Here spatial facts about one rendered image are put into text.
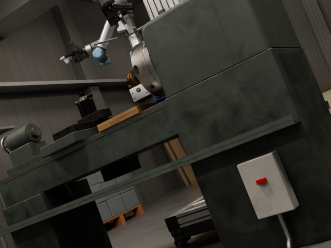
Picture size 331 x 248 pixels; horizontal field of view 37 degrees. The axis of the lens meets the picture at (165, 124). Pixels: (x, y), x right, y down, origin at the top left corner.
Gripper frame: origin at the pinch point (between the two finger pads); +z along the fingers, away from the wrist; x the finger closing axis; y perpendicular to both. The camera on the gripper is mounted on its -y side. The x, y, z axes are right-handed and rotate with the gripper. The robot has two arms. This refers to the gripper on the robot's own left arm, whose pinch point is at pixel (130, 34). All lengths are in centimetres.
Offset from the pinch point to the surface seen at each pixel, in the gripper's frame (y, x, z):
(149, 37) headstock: -5.8, 24.6, 7.0
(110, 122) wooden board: 33.8, 1.4, 36.3
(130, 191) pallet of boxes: 87, -476, 188
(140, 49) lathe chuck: 0.0, 9.8, 10.0
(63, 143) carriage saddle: 64, -14, 35
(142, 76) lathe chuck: 6.5, 12.4, 22.6
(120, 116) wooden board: 26.9, 6.2, 36.0
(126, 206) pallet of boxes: 101, -452, 199
